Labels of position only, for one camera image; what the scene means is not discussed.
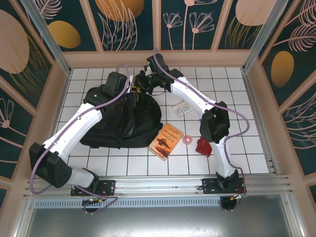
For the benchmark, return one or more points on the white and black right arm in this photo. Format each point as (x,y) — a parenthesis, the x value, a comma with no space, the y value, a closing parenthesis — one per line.
(187,91)

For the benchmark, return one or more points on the aluminium corner post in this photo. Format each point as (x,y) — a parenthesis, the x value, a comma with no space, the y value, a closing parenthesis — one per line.
(264,34)
(49,37)

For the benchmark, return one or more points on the orange paperback book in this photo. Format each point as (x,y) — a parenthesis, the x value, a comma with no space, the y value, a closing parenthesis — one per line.
(165,142)

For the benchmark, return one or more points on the pink tape roll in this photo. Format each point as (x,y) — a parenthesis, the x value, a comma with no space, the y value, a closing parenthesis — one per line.
(187,140)

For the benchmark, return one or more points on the grey metal sheet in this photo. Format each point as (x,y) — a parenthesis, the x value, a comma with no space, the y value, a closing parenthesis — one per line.
(158,222)

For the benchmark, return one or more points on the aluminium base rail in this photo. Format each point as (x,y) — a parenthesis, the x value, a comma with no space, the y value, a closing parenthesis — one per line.
(158,184)

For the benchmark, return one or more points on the black fabric backpack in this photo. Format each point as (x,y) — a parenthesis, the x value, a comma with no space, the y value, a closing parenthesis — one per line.
(143,123)

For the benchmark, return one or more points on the aluminium side rail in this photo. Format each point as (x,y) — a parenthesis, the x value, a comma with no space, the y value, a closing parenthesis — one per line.
(258,111)

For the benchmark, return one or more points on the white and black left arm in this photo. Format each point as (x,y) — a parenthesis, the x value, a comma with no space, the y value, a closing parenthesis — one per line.
(74,130)

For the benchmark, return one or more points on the red box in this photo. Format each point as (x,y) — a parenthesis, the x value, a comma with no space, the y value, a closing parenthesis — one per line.
(202,148)

